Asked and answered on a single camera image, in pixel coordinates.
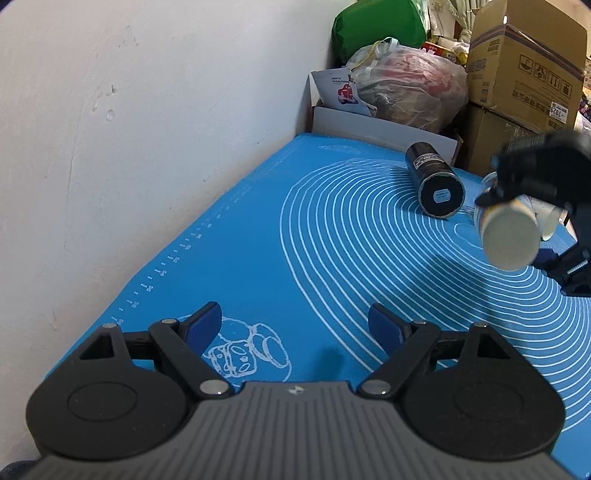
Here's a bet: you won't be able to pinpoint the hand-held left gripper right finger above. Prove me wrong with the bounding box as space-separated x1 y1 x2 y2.
358 303 525 398

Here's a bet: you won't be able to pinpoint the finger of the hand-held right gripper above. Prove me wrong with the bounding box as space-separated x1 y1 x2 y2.
475 130 591 219
531 217 591 298

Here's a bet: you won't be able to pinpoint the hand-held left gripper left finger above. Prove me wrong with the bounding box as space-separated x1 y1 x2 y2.
78 302 233 398

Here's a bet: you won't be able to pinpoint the white cup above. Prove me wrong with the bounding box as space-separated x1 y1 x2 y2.
525 195 572 241
473 172 542 272

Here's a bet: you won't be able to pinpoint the plain cardboard box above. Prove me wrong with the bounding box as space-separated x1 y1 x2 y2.
454 103 551 179

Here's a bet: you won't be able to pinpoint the large cardboard box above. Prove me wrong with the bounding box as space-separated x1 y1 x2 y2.
465 0 588 136

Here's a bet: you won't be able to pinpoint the black cylindrical can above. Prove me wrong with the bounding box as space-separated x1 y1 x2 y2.
405 141 465 217

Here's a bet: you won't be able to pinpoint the blue silicone mat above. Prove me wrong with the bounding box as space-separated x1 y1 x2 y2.
45 133 591 480

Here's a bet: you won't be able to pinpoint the clear plastic bag red contents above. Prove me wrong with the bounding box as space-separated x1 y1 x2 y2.
345 38 469 136

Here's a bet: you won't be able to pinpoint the red and white packet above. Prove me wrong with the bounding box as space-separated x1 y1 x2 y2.
421 41 469 65

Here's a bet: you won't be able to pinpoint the white curtain fabric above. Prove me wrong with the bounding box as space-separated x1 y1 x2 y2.
427 0 491 43

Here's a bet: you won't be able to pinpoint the white open box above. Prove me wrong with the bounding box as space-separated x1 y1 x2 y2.
311 105 464 168

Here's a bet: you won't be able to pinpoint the green bag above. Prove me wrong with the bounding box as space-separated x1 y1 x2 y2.
331 0 428 66

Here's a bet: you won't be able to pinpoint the white card red print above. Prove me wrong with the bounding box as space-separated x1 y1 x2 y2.
309 66 378 117

